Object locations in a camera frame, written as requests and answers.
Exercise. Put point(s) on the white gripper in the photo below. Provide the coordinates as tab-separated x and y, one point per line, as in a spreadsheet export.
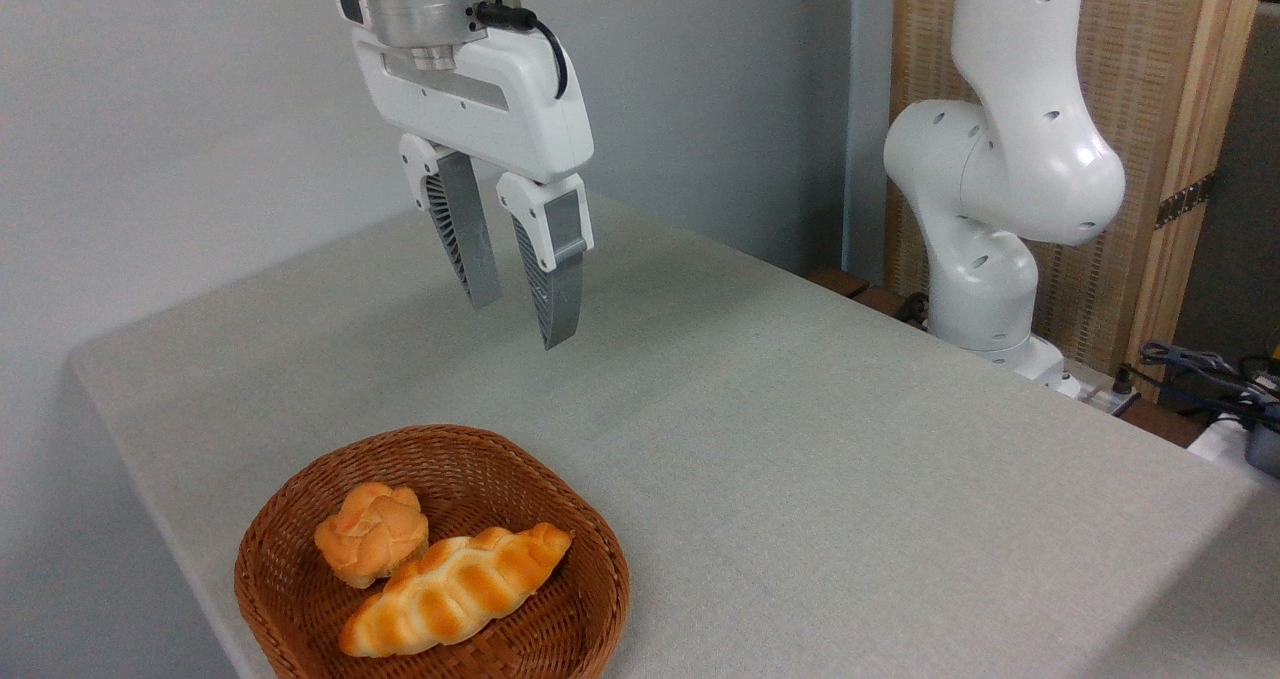
500	109

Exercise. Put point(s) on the round knotted bread roll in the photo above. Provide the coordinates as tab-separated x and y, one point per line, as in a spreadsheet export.
370	534

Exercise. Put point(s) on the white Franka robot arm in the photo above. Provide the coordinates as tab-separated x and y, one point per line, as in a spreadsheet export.
1010	159

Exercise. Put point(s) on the long braided bread loaf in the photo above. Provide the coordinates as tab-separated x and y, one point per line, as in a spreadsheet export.
450	589

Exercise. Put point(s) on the grey tablecloth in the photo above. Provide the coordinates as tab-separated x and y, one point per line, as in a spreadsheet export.
800	459

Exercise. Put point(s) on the brown wicker basket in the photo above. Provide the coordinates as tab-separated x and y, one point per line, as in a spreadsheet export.
300	569

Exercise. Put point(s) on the black power plug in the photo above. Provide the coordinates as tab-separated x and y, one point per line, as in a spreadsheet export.
1125	381

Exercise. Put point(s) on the black metal screen hinge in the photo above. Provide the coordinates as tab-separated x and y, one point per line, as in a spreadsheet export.
1185	201

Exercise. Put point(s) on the white cloth piece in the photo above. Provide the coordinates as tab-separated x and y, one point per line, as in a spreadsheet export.
1215	444

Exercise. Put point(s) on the dark grey partition panel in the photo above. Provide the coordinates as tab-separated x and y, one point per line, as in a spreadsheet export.
1240	259

